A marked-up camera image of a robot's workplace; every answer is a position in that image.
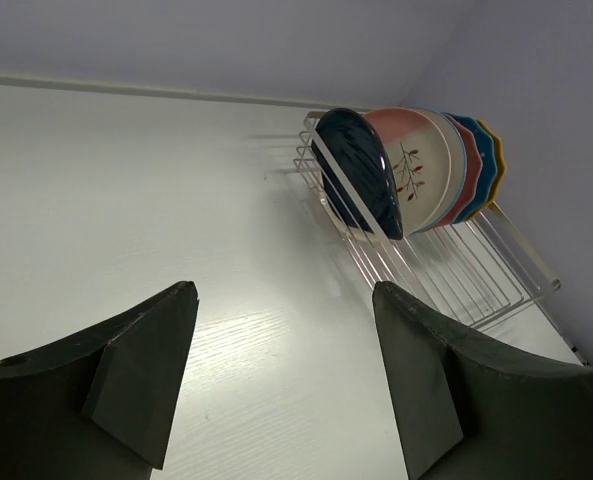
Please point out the yellow polka dot plate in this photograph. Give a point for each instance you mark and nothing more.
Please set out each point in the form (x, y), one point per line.
(499, 161)

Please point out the dark blue leaf-shaped plate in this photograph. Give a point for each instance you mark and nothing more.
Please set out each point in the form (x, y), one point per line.
(359, 152)

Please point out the metal wire dish rack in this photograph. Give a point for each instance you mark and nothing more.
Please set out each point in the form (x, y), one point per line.
(480, 272)

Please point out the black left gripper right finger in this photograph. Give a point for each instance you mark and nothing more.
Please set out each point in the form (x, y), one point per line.
(468, 406)

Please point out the blue polka dot plate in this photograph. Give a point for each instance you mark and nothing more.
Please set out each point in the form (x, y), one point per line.
(486, 150)

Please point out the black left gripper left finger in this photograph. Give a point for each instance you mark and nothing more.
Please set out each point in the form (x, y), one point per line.
(99, 403)

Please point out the cream pink branch plate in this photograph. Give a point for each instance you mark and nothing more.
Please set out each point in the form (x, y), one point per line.
(420, 161)

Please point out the white watermelon pattern plate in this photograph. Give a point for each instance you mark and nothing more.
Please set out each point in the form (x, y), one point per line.
(456, 165)

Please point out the pink polka dot plate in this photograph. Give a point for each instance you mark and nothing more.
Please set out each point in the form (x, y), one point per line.
(474, 168)

